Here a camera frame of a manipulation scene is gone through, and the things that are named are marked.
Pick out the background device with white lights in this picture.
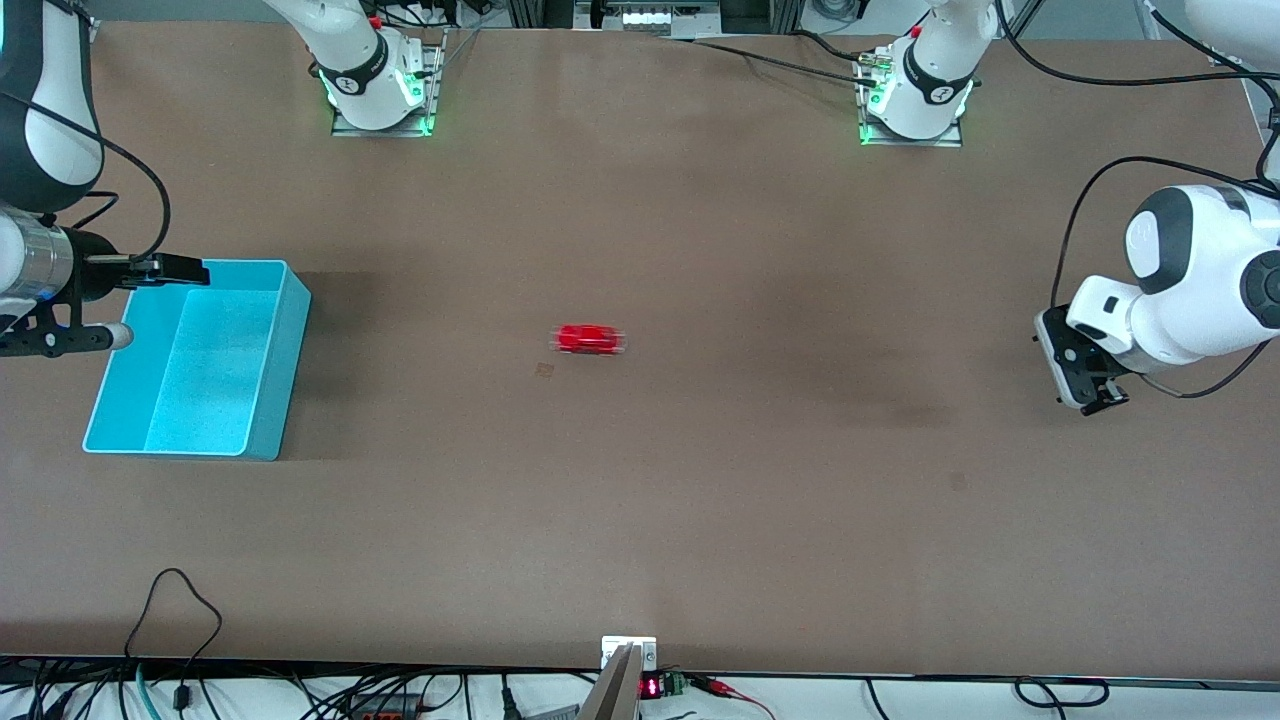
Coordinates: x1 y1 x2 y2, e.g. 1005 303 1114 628
575 0 721 36

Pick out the long black table cable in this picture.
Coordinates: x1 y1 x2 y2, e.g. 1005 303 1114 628
655 35 881 89

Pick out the blue plastic box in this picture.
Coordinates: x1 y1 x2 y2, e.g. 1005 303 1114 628
82 258 312 462

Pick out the black looped cable with inline box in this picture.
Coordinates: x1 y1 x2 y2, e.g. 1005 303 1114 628
122 568 223 713

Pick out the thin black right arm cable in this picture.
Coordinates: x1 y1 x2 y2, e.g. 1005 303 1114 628
64 191 120 233

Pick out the short black table cable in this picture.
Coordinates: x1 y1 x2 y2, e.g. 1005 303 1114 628
790 28 867 63

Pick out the red clip lead wire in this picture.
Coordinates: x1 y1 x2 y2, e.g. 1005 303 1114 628
688 675 776 720

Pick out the black coiled cable loop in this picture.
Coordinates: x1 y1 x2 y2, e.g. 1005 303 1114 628
1012 676 1111 709

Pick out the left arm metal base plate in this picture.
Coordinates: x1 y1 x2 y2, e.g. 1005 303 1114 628
856 50 965 148

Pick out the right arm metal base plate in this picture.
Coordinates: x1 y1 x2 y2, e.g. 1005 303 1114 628
332 28 447 138

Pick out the grey camera mount bar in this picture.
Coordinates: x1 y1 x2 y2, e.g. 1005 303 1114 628
578 643 642 720

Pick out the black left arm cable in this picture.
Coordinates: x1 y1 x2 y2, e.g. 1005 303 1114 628
993 0 1280 401

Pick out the red beetle toy car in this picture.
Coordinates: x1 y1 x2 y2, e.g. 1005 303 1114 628
553 323 629 357

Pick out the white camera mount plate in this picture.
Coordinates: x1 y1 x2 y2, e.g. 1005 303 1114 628
601 636 658 671

